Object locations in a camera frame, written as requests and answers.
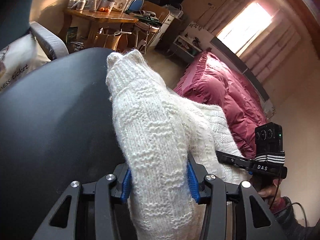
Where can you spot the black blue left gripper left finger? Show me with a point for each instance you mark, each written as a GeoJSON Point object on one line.
{"type": "Point", "coordinates": [121, 190]}

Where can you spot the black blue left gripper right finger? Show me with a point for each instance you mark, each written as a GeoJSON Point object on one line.
{"type": "Point", "coordinates": [195, 176]}

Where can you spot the cream knitted sweater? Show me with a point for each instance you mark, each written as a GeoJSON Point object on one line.
{"type": "Point", "coordinates": [156, 129]}

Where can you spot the person's dark sleeved right forearm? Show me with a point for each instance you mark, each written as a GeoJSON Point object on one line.
{"type": "Point", "coordinates": [285, 216]}

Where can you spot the person's right hand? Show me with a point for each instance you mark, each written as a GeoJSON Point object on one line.
{"type": "Point", "coordinates": [271, 194]}

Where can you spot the pink quilted bed cover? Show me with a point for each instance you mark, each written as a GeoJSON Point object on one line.
{"type": "Point", "coordinates": [210, 81]}

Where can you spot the white low shelf cabinet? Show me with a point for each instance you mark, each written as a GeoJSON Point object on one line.
{"type": "Point", "coordinates": [192, 41]}

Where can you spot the white deer print cushion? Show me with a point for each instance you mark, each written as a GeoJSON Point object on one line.
{"type": "Point", "coordinates": [20, 58]}

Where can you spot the wooden side table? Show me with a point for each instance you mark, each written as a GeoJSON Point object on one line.
{"type": "Point", "coordinates": [96, 19]}

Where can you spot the yellow teal grey armchair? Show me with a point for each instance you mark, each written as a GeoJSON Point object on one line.
{"type": "Point", "coordinates": [15, 24]}

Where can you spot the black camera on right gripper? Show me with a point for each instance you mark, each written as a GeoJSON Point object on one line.
{"type": "Point", "coordinates": [269, 144]}

